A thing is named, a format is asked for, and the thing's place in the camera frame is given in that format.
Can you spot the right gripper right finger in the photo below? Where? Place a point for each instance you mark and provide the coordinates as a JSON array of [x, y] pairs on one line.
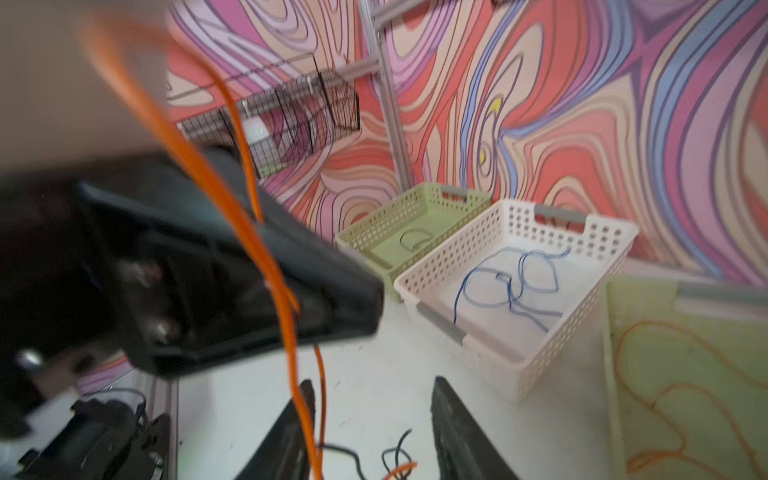
[[462, 448]]

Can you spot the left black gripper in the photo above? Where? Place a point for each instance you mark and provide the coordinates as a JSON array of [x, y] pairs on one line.
[[51, 298]]

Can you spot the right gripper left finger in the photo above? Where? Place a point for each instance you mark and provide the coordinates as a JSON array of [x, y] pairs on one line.
[[282, 455]]

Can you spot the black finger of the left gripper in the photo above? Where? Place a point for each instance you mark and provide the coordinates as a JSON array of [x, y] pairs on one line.
[[184, 295]]

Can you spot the white plastic basket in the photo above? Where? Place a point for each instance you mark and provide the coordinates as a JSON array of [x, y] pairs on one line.
[[506, 292]]

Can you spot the white tape roll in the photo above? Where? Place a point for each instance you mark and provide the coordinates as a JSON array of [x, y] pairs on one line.
[[255, 130]]

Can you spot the left green plastic basket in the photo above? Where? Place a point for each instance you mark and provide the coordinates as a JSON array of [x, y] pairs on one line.
[[394, 237]]

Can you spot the green plastic basket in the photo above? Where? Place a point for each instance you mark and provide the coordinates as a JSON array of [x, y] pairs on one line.
[[394, 237], [686, 385]]

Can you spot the right green plastic basket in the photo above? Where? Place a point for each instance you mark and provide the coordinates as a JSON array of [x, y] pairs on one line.
[[686, 385]]

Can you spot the black wire basket left wall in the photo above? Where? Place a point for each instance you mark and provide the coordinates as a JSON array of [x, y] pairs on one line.
[[305, 107]]

